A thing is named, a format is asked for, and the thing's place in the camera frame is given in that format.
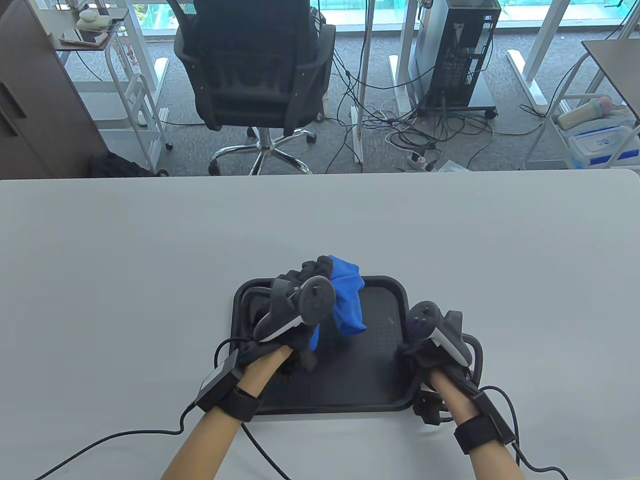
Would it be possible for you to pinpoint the smartphone with dark screen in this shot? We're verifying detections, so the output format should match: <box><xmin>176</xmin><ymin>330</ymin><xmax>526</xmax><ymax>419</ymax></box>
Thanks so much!
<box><xmin>59</xmin><ymin>27</ymin><xmax>108</xmax><ymax>47</ymax></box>

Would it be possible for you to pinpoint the person's left hand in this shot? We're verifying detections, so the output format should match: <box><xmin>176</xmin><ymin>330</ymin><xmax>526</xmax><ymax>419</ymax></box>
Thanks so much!
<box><xmin>239</xmin><ymin>256</ymin><xmax>337</xmax><ymax>373</ymax></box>

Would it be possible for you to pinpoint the brown cabinet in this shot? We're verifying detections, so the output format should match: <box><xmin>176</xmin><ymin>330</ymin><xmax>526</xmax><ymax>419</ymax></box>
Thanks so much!
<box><xmin>0</xmin><ymin>0</ymin><xmax>108</xmax><ymax>179</ymax></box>

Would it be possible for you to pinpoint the person's left forearm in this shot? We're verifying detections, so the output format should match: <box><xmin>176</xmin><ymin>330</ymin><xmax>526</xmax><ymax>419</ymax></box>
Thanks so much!
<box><xmin>160</xmin><ymin>345</ymin><xmax>296</xmax><ymax>480</ymax></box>

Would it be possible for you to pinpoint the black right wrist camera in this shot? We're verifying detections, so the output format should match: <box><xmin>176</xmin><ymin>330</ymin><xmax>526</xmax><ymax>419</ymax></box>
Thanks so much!
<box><xmin>413</xmin><ymin>389</ymin><xmax>453</xmax><ymax>427</ymax></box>

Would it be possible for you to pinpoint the pastel bottle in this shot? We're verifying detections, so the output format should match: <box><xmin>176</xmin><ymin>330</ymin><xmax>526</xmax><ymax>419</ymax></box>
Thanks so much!
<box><xmin>556</xmin><ymin>96</ymin><xmax>613</xmax><ymax>128</ymax></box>

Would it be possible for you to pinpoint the black left wristband sensor box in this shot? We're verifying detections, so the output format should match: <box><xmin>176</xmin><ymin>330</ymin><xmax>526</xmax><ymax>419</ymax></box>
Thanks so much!
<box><xmin>194</xmin><ymin>350</ymin><xmax>262</xmax><ymax>425</ymax></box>

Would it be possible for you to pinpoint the white rolling cart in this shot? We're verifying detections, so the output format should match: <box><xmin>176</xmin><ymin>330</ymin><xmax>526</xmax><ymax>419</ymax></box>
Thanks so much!
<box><xmin>56</xmin><ymin>7</ymin><xmax>174</xmax><ymax>175</ymax></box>

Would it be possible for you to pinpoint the white wire cart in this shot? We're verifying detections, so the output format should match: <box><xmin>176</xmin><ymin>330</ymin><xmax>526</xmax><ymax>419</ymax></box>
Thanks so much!
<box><xmin>522</xmin><ymin>50</ymin><xmax>640</xmax><ymax>171</ymax></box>

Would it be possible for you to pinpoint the grey right hand controller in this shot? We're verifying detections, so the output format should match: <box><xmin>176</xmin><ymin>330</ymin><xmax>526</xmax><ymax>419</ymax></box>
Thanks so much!
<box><xmin>404</xmin><ymin>300</ymin><xmax>473</xmax><ymax>368</ymax></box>

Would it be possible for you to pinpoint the person's right hand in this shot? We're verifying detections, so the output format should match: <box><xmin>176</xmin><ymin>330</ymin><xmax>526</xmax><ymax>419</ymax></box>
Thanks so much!
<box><xmin>397</xmin><ymin>340</ymin><xmax>476</xmax><ymax>396</ymax></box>

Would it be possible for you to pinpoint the grey left hand controller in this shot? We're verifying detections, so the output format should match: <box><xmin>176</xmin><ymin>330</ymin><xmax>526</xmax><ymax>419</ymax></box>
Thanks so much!
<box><xmin>254</xmin><ymin>276</ymin><xmax>337</xmax><ymax>343</ymax></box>

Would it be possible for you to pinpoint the dark side table top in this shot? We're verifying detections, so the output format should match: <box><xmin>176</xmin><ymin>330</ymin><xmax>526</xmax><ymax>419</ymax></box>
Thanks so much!
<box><xmin>581</xmin><ymin>38</ymin><xmax>640</xmax><ymax>126</ymax></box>

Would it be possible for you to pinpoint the cream rounded object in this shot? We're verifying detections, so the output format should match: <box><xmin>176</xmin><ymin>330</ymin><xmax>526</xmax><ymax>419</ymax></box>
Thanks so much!
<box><xmin>76</xmin><ymin>9</ymin><xmax>112</xmax><ymax>30</ymax></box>

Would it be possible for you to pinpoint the grey hand controller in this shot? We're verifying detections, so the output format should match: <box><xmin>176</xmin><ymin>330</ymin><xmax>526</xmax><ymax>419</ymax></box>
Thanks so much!
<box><xmin>254</xmin><ymin>276</ymin><xmax>337</xmax><ymax>343</ymax></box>
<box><xmin>404</xmin><ymin>300</ymin><xmax>473</xmax><ymax>368</ymax></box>

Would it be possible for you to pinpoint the bundle of floor cables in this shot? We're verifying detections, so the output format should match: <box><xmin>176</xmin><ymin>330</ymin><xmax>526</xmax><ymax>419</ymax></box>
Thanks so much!
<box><xmin>325</xmin><ymin>50</ymin><xmax>501</xmax><ymax>173</ymax></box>

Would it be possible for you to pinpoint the black right glove cable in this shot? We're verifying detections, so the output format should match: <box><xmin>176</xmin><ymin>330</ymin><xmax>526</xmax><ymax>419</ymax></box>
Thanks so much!
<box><xmin>462</xmin><ymin>335</ymin><xmax>569</xmax><ymax>480</ymax></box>

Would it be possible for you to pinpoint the person's right forearm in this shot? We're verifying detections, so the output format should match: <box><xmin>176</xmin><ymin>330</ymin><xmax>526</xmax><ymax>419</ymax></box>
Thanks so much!
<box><xmin>430</xmin><ymin>372</ymin><xmax>526</xmax><ymax>480</ymax></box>

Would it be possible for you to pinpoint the black office chair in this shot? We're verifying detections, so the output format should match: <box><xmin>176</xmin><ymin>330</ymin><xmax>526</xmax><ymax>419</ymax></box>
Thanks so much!
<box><xmin>165</xmin><ymin>0</ymin><xmax>337</xmax><ymax>176</ymax></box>

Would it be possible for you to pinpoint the black wristband sensor box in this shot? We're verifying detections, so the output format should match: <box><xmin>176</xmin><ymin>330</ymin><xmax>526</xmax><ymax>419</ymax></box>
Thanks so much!
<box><xmin>194</xmin><ymin>350</ymin><xmax>262</xmax><ymax>425</ymax></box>
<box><xmin>454</xmin><ymin>390</ymin><xmax>518</xmax><ymax>455</ymax></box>

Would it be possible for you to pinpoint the black plastic tray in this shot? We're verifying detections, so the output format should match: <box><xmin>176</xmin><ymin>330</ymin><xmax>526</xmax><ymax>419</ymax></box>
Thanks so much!
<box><xmin>232</xmin><ymin>275</ymin><xmax>425</xmax><ymax>416</ymax></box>

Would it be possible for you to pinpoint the white desk leg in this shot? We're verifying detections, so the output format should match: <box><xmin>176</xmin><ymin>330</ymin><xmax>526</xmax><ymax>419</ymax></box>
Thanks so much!
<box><xmin>120</xmin><ymin>0</ymin><xmax>171</xmax><ymax>101</ymax></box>
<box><xmin>506</xmin><ymin>0</ymin><xmax>571</xmax><ymax>113</ymax></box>
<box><xmin>388</xmin><ymin>0</ymin><xmax>420</xmax><ymax>113</ymax></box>
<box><xmin>350</xmin><ymin>0</ymin><xmax>377</xmax><ymax>166</ymax></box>

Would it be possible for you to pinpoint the black right wristband sensor box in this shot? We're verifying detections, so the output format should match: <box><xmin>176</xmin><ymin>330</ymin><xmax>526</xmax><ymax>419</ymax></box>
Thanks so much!
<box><xmin>454</xmin><ymin>390</ymin><xmax>518</xmax><ymax>455</ymax></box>

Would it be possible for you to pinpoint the black computer tower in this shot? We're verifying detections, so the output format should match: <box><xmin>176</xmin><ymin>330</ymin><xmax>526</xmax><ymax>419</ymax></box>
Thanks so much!
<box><xmin>409</xmin><ymin>0</ymin><xmax>502</xmax><ymax>108</ymax></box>

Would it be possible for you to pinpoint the black bag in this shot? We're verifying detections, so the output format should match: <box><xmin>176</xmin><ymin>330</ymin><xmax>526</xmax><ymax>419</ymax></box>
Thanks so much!
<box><xmin>90</xmin><ymin>151</ymin><xmax>170</xmax><ymax>178</ymax></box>

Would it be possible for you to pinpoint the blue rectangular towel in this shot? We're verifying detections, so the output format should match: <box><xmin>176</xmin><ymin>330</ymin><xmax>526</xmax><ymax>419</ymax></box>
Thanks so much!
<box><xmin>310</xmin><ymin>255</ymin><xmax>368</xmax><ymax>351</ymax></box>

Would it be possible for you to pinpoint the grey computer trolley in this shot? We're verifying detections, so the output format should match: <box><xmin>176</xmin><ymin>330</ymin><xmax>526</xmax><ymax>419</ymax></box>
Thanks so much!
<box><xmin>417</xmin><ymin>75</ymin><xmax>499</xmax><ymax>120</ymax></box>

